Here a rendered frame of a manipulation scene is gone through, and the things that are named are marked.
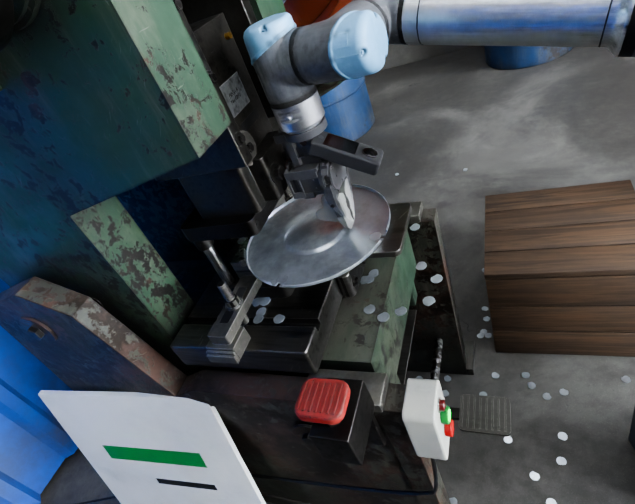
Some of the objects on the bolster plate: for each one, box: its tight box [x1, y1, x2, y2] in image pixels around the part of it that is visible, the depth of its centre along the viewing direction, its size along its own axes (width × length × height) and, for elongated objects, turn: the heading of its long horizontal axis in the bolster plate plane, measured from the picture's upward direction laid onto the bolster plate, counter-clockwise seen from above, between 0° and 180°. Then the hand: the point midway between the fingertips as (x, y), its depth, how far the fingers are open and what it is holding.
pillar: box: [203, 246, 234, 286], centre depth 84 cm, size 2×2×14 cm
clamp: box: [206, 275, 262, 364], centre depth 78 cm, size 6×17×10 cm, turn 5°
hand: (352, 222), depth 79 cm, fingers closed
